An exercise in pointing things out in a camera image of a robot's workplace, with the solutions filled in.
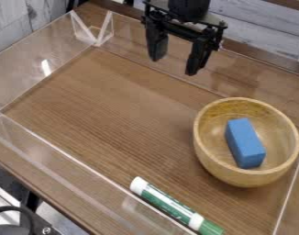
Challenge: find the brown wooden bowl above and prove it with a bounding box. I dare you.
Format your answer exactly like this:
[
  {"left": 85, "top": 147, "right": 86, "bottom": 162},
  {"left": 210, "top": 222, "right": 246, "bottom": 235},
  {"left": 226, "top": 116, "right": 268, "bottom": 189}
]
[{"left": 192, "top": 97, "right": 299, "bottom": 188}]

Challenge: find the green and white marker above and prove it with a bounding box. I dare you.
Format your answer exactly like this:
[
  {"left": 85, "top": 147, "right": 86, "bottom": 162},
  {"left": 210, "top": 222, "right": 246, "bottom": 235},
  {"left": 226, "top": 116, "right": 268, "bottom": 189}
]
[{"left": 129, "top": 176, "right": 224, "bottom": 235}]

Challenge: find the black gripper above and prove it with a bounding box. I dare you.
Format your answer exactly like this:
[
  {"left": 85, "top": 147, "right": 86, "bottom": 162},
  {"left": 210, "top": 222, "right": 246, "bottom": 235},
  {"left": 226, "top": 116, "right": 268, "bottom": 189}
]
[{"left": 141, "top": 0, "right": 228, "bottom": 76}]

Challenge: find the black device with screw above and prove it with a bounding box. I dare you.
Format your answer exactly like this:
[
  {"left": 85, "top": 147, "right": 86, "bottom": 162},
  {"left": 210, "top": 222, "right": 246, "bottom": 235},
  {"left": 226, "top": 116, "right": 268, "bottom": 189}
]
[{"left": 0, "top": 215, "right": 62, "bottom": 235}]

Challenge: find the black cable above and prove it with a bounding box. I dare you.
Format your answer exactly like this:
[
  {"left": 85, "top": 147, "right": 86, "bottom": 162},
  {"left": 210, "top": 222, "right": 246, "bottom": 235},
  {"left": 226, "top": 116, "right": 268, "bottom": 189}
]
[{"left": 0, "top": 206, "right": 34, "bottom": 235}]

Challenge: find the blue foam block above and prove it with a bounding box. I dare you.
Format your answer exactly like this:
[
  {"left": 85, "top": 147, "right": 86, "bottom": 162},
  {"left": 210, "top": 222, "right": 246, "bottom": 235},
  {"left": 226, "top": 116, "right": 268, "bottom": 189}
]
[{"left": 224, "top": 117, "right": 265, "bottom": 169}]

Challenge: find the clear acrylic tray wall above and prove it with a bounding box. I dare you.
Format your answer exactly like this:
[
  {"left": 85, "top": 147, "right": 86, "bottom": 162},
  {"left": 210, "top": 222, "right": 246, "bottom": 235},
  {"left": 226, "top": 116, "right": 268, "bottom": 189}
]
[{"left": 0, "top": 5, "right": 299, "bottom": 235}]

